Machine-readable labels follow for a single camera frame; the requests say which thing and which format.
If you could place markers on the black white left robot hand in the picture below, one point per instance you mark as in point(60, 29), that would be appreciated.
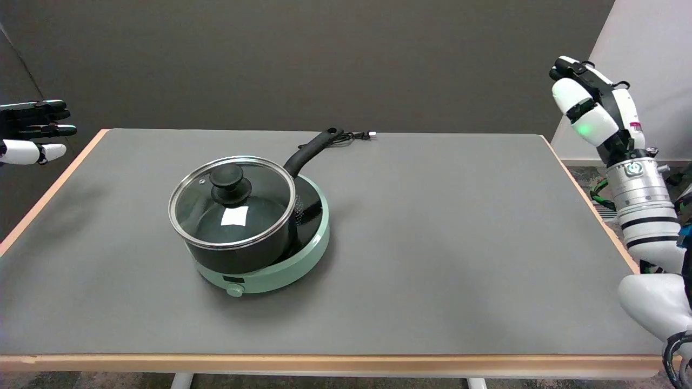
point(21, 151)

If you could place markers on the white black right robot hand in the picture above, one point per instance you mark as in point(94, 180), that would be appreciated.
point(593, 121)

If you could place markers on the glass pot lid black knob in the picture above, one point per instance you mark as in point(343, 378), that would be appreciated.
point(232, 205)

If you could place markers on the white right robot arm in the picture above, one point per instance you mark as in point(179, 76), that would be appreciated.
point(646, 210)

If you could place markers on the white table leg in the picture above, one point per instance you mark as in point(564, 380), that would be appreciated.
point(181, 381)
point(477, 383)

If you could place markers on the mint green induction cooker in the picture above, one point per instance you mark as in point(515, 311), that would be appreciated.
point(294, 259)

